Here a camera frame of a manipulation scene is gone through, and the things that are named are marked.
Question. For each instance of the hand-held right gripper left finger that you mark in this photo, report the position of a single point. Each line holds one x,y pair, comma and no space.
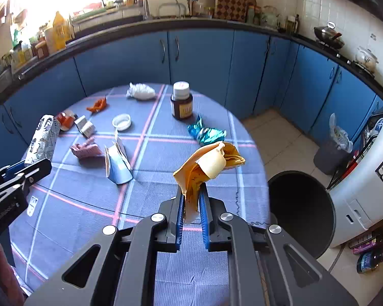
179,216

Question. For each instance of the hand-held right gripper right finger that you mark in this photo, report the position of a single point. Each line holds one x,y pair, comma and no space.
204,220

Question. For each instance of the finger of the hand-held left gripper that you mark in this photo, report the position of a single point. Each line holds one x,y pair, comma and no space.
35,170
15,167

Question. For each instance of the black and white printed packet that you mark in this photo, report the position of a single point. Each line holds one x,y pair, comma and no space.
43,140

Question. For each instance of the yellow paper wrapper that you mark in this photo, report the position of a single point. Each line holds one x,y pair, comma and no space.
191,172

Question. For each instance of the white printed medicine box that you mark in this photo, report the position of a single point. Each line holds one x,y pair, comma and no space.
84,127

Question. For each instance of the black round trash bin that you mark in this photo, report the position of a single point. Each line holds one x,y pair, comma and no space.
303,210

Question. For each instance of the brown jar with white lid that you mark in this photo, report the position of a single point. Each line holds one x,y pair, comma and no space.
181,105

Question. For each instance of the person's left forearm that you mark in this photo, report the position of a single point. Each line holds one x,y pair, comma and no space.
4,277

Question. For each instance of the blue plaid tablecloth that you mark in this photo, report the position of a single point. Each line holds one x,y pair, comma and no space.
156,165

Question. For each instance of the pink crumpled wrapper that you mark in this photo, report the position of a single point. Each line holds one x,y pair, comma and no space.
87,149

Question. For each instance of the red and white wrapper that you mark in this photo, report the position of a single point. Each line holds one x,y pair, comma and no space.
65,120

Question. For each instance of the blue and white carton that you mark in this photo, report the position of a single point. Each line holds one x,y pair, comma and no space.
119,167

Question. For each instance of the teal foil wrapper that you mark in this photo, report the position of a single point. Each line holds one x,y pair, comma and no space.
207,134

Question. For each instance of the orange peel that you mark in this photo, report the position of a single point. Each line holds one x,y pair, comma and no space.
98,104

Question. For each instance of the white plastic lid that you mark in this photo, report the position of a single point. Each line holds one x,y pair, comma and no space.
121,122

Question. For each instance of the row of condiment bottles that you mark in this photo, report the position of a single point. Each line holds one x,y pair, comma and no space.
35,49

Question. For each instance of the white crumpled tissue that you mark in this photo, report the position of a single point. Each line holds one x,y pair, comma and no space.
142,92

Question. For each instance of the small grey waste bin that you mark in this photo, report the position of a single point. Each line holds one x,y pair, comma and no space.
330,161

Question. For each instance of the yellow oil bottle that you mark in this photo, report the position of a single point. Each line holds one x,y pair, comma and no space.
61,30

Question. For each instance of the clear plastic bin bag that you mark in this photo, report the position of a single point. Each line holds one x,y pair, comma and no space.
341,135

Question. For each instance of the blue kitchen cabinets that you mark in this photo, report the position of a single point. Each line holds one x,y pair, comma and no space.
204,57

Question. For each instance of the white floor appliance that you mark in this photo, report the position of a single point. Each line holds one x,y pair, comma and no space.
364,194

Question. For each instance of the black kitchen countertop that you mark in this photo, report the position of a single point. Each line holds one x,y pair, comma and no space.
210,24

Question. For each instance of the glass kettle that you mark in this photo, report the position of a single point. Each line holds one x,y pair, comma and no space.
269,17

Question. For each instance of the metal sink faucet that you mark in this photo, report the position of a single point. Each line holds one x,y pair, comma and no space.
175,1

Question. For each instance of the dark sauce bottle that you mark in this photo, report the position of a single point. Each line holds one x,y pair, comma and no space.
296,24

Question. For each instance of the black wok with lid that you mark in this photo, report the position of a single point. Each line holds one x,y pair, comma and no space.
328,35

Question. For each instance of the white clay pot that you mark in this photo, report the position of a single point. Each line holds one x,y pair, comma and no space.
366,59

